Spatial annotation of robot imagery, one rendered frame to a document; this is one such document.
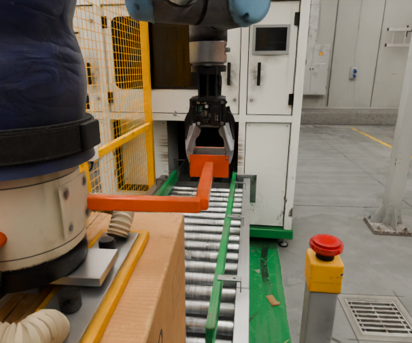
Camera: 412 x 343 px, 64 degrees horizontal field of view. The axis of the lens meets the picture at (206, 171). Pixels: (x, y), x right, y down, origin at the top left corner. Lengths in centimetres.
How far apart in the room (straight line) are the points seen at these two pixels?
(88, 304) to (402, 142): 296
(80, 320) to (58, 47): 34
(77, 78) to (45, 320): 28
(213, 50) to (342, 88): 878
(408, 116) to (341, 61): 628
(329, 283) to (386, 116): 903
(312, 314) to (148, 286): 41
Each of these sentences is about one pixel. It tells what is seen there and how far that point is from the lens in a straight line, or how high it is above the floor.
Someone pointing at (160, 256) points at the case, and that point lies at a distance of 63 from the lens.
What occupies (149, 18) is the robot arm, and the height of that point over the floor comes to 146.
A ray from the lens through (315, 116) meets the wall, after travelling 913.
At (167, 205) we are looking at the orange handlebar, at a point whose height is 119.
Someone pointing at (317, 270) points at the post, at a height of 99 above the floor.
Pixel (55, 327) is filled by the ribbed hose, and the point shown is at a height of 113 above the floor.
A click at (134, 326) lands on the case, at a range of 49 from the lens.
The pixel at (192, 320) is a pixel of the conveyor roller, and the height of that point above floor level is 55.
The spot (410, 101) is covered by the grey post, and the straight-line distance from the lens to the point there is 317.
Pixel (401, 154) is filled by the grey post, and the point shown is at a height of 70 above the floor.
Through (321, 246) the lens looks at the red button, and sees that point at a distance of 74.
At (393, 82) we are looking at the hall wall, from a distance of 983.
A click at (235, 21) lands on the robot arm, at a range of 57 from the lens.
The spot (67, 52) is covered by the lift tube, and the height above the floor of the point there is 141.
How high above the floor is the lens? 139
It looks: 17 degrees down
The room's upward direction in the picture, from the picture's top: straight up
